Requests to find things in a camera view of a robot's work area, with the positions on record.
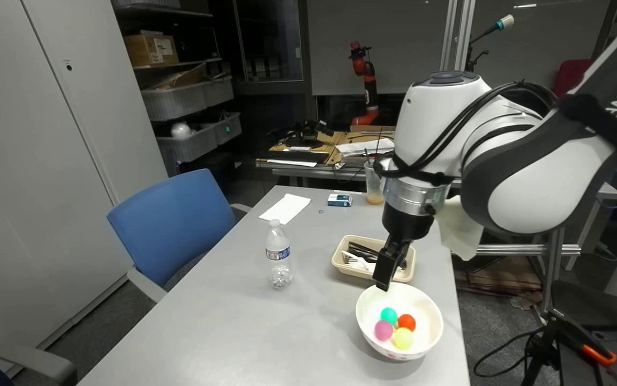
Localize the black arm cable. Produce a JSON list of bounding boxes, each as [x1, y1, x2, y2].
[[375, 79, 561, 183]]

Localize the white bowl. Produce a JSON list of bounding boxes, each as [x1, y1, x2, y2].
[[353, 282, 445, 363]]

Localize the black tripod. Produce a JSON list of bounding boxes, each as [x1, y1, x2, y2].
[[518, 306, 606, 386]]

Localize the white paper sheet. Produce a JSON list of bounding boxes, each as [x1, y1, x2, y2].
[[257, 194, 312, 225]]

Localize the grey storage bin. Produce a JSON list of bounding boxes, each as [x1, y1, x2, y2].
[[140, 74, 236, 124], [157, 112, 244, 167]]

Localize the grey workbench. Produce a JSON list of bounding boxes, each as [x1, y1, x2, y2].
[[252, 153, 370, 189]]

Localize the purple ball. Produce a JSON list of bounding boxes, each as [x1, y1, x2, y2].
[[373, 319, 397, 343]]

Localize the dark metal shelf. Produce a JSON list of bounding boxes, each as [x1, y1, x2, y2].
[[112, 0, 309, 174]]

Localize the gooseneck with green tip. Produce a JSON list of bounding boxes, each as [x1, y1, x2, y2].
[[463, 11, 518, 74]]

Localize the clear plastic cup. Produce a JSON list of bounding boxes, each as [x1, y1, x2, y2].
[[365, 158, 388, 208]]

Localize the beige cutlery tray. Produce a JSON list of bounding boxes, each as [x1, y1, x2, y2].
[[329, 231, 419, 285]]

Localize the grey metal cabinet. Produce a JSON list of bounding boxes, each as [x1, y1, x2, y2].
[[0, 0, 172, 351]]

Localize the white round object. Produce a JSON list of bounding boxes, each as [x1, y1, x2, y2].
[[169, 120, 195, 139]]

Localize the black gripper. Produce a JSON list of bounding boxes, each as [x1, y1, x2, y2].
[[370, 201, 441, 293]]

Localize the black floor cable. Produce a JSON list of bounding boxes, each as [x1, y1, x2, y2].
[[472, 331, 539, 377]]

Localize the small blue white box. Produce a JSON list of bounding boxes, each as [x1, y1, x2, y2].
[[326, 192, 353, 211]]

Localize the yellow ball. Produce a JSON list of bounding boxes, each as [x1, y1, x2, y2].
[[389, 326, 416, 351]]

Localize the black plastic fork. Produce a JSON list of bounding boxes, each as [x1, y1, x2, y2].
[[348, 243, 385, 257], [349, 250, 384, 267]]

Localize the red black tool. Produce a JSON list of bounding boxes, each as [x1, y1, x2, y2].
[[348, 41, 384, 128]]

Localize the orange black clamp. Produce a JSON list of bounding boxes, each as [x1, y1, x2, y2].
[[561, 324, 617, 370]]

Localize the brown cardboard pieces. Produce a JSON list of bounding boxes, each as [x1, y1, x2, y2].
[[270, 120, 397, 167]]

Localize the clear plastic water bottle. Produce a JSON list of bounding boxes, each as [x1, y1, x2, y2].
[[263, 217, 296, 292]]

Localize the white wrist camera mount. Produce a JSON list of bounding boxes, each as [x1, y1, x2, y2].
[[438, 196, 488, 263]]

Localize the brown cardboard box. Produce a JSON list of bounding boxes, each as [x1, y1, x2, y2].
[[123, 30, 180, 70]]

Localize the white napkin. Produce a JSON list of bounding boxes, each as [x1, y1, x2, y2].
[[339, 254, 368, 278]]

